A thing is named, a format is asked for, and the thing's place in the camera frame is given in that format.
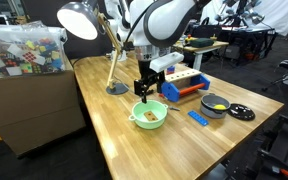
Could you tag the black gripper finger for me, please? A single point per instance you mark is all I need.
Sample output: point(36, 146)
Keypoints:
point(140, 87)
point(161, 81)

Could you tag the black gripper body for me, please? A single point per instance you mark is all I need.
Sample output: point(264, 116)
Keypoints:
point(147, 71)

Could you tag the wooden block with two holes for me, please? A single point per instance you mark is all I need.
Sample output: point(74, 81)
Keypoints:
point(150, 116)

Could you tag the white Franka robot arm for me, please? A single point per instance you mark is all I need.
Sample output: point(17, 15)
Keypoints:
point(164, 20)

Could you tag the light-green plastic bowl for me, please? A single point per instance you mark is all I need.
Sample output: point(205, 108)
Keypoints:
point(140, 121)

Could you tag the blue and wood toy workbench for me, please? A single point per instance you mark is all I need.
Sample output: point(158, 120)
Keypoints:
point(170, 91)

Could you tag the small metal screw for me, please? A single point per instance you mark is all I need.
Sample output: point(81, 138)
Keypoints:
point(174, 108)

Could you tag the wooden side table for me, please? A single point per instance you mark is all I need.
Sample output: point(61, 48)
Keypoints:
point(197, 50)

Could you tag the blue studded toy plate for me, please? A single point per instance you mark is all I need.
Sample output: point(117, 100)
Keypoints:
point(198, 118)

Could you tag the white Franka robot in background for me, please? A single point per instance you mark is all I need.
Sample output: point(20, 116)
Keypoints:
point(119, 23)

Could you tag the dark green case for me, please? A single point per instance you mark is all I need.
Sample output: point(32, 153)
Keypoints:
point(201, 42)

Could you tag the grey toy cooking pot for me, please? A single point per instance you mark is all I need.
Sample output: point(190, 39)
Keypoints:
point(209, 111)

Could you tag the yellow toy lemon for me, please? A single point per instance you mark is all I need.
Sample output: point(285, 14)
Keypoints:
point(220, 107)

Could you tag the black pot lid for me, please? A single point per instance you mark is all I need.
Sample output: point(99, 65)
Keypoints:
point(241, 112)

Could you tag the black equipment rack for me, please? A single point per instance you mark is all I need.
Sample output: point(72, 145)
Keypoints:
point(250, 46)

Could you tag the large cardboard box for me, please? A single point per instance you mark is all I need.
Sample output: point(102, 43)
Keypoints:
point(34, 110)

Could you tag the clear bin of puzzle cubes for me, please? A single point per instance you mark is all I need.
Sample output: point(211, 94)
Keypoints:
point(24, 50)

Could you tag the black breadboard cart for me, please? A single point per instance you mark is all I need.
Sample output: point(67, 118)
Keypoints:
point(284, 150)

